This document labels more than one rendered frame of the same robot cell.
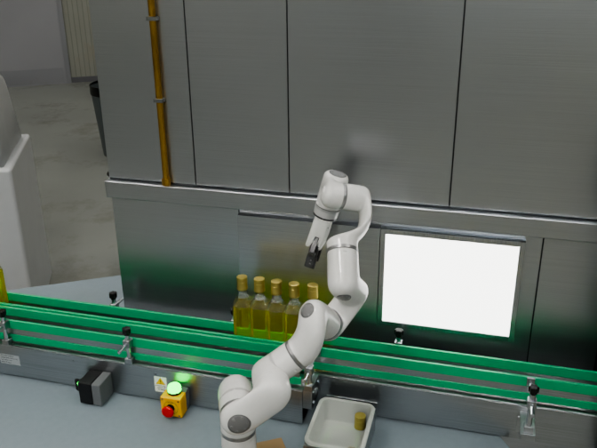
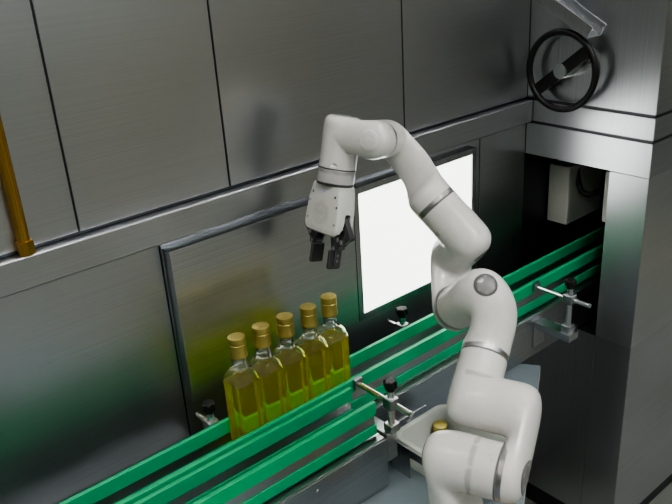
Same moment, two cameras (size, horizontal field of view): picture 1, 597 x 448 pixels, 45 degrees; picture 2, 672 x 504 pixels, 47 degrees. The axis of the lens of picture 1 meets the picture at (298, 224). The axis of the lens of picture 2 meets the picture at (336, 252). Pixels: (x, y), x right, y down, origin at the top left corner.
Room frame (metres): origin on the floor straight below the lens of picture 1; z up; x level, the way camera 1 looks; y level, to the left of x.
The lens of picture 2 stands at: (1.11, 1.11, 1.88)
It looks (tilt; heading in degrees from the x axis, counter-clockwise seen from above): 24 degrees down; 305
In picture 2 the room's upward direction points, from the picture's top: 4 degrees counter-clockwise
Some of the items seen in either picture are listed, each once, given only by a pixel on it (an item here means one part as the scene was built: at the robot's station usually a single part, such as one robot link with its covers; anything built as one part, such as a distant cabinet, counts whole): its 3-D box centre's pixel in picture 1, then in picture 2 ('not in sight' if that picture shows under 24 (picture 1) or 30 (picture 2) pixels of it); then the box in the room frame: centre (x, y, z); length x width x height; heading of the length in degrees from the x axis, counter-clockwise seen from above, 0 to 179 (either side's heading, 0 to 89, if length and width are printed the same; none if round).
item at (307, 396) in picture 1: (312, 390); (378, 435); (1.85, -0.04, 0.85); 0.09 x 0.04 x 0.07; 165
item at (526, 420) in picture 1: (529, 414); (560, 315); (1.66, -0.65, 0.90); 0.17 x 0.05 x 0.23; 165
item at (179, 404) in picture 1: (175, 402); not in sight; (1.88, 0.40, 0.79); 0.07 x 0.07 x 0.07; 75
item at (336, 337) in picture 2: not in sight; (333, 367); (1.96, -0.04, 0.99); 0.06 x 0.06 x 0.21; 76
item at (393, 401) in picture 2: (311, 367); (383, 400); (1.83, -0.03, 0.95); 0.17 x 0.03 x 0.12; 165
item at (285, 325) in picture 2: (276, 286); (285, 325); (1.99, 0.07, 1.14); 0.04 x 0.04 x 0.04
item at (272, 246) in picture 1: (373, 275); (345, 258); (2.04, -0.24, 1.15); 0.90 x 0.03 x 0.34; 75
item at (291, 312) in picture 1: (294, 332); (313, 378); (1.97, 0.02, 0.99); 0.06 x 0.06 x 0.21; 74
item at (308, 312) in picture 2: (294, 289); (308, 315); (1.97, 0.02, 1.14); 0.04 x 0.04 x 0.04
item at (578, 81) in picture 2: not in sight; (564, 70); (1.75, -0.86, 1.49); 0.21 x 0.05 x 0.21; 165
